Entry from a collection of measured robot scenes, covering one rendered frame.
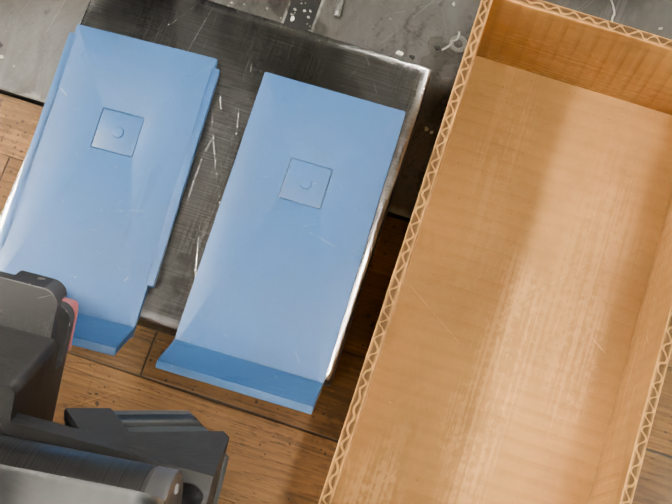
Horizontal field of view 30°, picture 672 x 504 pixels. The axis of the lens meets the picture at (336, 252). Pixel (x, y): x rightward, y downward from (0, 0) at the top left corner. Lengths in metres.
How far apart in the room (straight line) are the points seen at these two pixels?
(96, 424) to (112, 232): 0.17
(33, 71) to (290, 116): 0.13
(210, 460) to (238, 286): 0.16
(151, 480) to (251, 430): 0.21
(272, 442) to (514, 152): 0.18
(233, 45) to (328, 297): 0.13
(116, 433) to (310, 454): 0.17
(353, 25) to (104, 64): 0.13
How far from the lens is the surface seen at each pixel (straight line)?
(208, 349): 0.57
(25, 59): 0.65
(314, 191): 0.58
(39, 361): 0.45
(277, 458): 0.58
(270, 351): 0.57
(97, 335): 0.56
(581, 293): 0.60
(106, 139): 0.60
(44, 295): 0.46
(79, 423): 0.43
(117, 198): 0.59
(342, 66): 0.61
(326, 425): 0.59
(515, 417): 0.59
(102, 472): 0.38
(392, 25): 0.64
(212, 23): 0.62
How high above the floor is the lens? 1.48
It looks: 75 degrees down
